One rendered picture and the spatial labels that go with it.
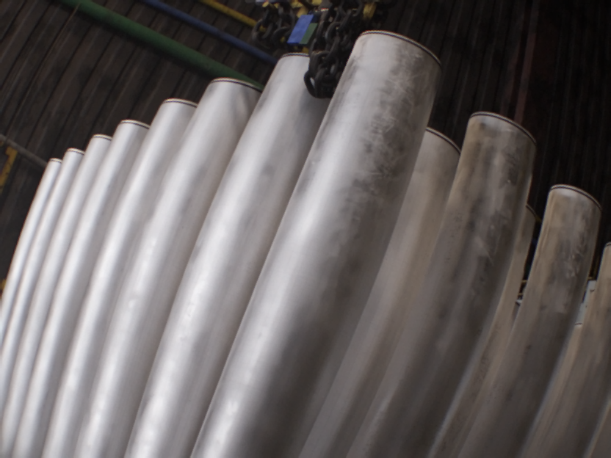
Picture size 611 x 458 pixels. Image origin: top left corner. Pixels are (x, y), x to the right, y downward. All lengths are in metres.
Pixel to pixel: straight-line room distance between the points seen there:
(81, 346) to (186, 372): 0.60
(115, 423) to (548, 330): 0.95
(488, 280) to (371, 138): 0.34
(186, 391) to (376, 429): 0.34
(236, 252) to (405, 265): 0.34
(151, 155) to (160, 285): 0.43
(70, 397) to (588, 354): 1.29
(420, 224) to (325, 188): 0.44
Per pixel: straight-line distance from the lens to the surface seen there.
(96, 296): 2.34
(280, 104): 1.90
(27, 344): 2.90
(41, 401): 2.62
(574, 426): 2.11
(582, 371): 2.15
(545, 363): 1.93
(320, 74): 1.79
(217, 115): 2.18
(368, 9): 1.94
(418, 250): 2.00
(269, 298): 1.57
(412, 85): 1.69
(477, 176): 1.82
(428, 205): 2.03
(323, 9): 2.01
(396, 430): 1.69
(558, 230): 2.01
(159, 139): 2.42
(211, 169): 2.14
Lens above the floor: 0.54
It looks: 15 degrees up
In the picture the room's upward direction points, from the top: 21 degrees clockwise
